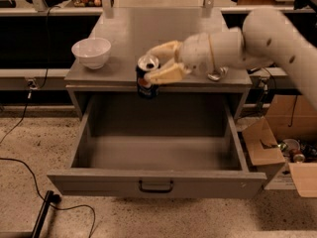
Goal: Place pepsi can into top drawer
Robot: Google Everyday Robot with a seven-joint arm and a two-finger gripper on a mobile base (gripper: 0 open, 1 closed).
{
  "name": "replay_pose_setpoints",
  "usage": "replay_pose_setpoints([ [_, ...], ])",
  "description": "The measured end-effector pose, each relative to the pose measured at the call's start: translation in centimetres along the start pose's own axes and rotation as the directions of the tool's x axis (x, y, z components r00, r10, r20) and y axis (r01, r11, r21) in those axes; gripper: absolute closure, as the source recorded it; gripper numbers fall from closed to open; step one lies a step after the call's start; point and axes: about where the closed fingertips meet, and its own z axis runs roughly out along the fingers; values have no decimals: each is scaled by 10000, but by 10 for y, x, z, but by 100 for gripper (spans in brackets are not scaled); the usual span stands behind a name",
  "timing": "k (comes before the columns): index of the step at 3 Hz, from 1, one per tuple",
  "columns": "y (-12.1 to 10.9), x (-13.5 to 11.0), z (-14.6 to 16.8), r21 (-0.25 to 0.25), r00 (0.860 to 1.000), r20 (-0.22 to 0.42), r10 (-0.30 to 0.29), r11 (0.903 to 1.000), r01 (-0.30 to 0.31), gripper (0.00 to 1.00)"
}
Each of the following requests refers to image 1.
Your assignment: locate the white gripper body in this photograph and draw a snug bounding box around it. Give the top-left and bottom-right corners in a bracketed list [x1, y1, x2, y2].
[176, 33, 215, 75]

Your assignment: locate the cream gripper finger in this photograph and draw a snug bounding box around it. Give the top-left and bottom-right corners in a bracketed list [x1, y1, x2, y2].
[148, 41, 181, 61]
[144, 59, 191, 85]

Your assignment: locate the blue pepsi can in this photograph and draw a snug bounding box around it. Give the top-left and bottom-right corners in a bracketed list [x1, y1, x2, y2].
[136, 55, 160, 99]

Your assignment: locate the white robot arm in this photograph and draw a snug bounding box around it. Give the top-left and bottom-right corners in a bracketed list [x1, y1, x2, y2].
[145, 7, 317, 108]

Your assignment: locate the silver green can lying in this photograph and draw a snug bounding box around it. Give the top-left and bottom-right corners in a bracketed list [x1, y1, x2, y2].
[207, 66, 228, 81]

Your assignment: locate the open grey top drawer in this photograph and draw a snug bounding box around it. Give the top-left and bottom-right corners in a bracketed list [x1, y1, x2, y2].
[48, 94, 266, 198]

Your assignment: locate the grey cabinet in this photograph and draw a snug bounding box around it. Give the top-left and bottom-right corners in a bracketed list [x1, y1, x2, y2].
[65, 8, 251, 118]

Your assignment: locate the small black device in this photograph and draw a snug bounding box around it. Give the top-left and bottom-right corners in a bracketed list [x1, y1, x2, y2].
[247, 67, 262, 74]

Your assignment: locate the white bowl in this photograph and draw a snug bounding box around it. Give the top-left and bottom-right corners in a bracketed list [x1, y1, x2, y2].
[71, 38, 112, 69]

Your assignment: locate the cardboard box with trash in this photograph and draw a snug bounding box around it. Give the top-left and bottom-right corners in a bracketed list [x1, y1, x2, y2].
[242, 95, 317, 198]

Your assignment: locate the black floor bar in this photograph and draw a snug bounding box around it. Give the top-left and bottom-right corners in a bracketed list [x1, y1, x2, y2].
[0, 189, 62, 238]

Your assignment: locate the black drawer handle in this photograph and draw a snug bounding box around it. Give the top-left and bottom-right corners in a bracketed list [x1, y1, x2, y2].
[139, 180, 174, 193]

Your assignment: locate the black hanging cable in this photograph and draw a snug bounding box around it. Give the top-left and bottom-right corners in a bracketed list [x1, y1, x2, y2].
[0, 6, 53, 145]

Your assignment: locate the black floor cable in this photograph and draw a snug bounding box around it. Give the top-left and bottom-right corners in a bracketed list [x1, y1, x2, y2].
[0, 157, 97, 238]

